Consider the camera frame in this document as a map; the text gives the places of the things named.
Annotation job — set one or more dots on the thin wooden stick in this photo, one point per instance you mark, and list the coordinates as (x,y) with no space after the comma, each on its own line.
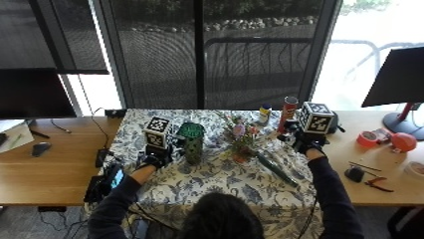
(364,166)

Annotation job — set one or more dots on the person's left hand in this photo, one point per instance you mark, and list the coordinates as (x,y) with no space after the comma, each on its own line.
(154,160)

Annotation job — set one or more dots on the bouquet of pink flowers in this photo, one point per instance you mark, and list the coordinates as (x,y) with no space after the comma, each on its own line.
(247,142)

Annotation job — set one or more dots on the green patterned vase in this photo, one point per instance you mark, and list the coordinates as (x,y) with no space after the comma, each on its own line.
(193,142)

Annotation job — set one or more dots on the white marker cube on left glove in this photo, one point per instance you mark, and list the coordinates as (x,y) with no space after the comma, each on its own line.
(157,132)

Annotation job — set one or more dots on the black computer mouse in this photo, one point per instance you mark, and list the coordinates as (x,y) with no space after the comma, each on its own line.
(40,148)

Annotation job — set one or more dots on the black box on table edge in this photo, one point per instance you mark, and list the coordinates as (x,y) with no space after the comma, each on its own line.
(114,113)

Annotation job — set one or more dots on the small black device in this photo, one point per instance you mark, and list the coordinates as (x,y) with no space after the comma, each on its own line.
(353,174)

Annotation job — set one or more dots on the white marker cube on right glove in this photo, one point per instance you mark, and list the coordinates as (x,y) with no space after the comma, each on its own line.
(315,118)

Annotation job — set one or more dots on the black computer monitor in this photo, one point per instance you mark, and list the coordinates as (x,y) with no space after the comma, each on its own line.
(30,93)

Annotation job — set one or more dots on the small white bottle blue cap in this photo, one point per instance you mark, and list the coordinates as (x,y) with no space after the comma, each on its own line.
(264,114)

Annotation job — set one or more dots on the white paper sheet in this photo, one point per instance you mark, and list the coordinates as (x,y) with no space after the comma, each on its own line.
(13,136)

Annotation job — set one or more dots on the red round ball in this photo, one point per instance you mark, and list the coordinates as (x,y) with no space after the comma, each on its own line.
(403,142)

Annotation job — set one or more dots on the the person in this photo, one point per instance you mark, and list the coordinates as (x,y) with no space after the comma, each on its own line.
(220,212)

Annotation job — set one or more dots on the black wrist-mounted device with screen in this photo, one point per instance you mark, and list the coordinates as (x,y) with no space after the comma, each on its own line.
(112,176)

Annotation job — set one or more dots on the red snack tube can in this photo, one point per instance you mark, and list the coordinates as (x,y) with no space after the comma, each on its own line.
(287,114)

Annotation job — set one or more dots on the orange tape roll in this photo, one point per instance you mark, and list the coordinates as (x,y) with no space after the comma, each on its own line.
(367,138)

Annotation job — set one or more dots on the black power adapter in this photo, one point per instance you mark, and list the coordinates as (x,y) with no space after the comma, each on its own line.
(101,157)

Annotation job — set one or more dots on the white tape roll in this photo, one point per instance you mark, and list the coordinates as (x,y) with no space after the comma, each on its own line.
(415,170)

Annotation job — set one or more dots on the person's right hand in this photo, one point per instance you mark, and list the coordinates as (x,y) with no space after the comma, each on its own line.
(306,140)

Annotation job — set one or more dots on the white marker cube on glove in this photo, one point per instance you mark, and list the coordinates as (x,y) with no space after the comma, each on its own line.
(157,132)
(315,118)

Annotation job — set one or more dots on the blue floral white tablecloth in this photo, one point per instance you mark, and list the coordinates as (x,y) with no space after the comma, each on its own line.
(211,179)

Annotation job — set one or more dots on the black monitor with red stand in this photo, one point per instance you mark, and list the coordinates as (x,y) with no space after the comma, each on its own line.
(397,83)

